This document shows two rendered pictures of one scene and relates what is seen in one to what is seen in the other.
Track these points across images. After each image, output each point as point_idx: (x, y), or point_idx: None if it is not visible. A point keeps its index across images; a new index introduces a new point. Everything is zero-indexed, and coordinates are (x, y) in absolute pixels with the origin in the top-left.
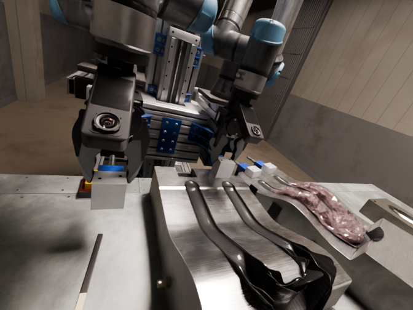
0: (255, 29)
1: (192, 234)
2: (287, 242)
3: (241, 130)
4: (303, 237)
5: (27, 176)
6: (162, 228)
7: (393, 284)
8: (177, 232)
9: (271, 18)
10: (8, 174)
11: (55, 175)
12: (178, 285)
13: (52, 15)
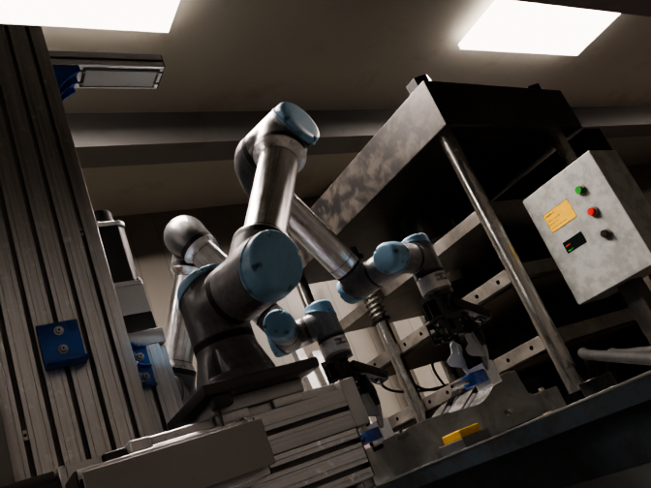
0: (326, 306)
1: (474, 404)
2: (447, 407)
3: (379, 374)
4: (435, 412)
5: (507, 430)
6: (479, 416)
7: None
8: (480, 402)
9: (180, 320)
10: (517, 426)
11: (484, 440)
12: (506, 397)
13: (295, 283)
